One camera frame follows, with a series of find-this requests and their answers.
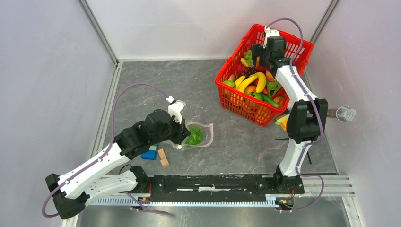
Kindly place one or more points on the silver microphone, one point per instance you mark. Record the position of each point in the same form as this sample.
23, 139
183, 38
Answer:
343, 113

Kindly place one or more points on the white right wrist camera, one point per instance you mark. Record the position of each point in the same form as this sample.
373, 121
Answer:
269, 33

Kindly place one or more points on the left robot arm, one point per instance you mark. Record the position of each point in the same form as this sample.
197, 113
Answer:
73, 191

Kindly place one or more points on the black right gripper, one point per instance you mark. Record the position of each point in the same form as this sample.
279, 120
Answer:
258, 50

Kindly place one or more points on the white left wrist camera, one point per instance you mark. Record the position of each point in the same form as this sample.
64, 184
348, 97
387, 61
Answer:
175, 107

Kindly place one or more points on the wooden cube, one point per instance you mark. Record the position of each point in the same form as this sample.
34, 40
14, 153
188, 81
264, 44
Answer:
164, 162
162, 154

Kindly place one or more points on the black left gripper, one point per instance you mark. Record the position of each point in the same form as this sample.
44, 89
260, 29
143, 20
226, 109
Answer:
182, 132

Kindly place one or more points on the dark green leafy vegetable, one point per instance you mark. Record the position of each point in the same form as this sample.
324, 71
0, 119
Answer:
273, 88

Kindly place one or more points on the green toy grapes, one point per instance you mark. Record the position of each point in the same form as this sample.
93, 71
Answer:
248, 58

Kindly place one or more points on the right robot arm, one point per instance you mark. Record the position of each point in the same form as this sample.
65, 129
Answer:
307, 117

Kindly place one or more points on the red plastic basket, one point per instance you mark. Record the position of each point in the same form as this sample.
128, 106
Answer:
257, 111

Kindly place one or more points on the yellow green block pile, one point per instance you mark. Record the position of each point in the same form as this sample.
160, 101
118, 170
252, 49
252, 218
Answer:
282, 121

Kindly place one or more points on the clear zip top bag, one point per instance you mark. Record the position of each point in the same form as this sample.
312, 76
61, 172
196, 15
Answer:
208, 136

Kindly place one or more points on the green toy lettuce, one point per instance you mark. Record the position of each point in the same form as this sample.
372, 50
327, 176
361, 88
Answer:
195, 137

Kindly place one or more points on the green toy lime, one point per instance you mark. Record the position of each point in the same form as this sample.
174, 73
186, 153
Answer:
230, 83

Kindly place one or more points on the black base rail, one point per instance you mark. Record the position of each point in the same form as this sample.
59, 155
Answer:
217, 188

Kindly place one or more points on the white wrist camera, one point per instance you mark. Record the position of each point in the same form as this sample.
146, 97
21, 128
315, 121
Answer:
269, 33
175, 107

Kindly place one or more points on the blue green block stack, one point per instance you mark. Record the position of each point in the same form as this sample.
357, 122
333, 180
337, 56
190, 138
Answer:
151, 154

